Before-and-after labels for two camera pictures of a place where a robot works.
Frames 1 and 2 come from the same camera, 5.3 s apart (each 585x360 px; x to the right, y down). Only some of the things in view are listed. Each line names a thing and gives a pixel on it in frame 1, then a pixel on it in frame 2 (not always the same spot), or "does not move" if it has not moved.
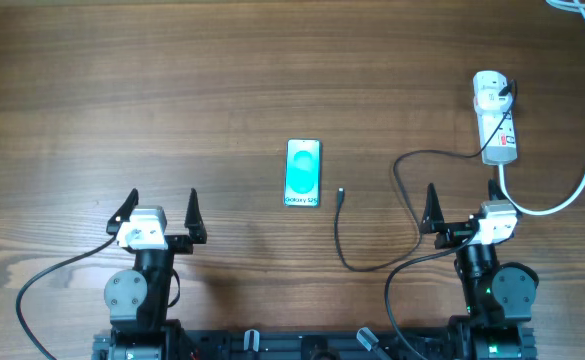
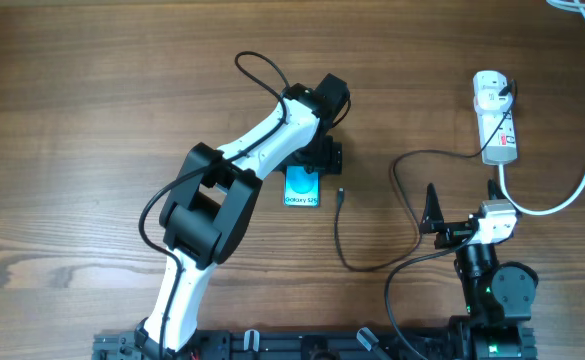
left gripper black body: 179,243 -> 318,156
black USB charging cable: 340,193 does not move
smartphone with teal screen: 303,173 does not move
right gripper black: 433,221 does not move
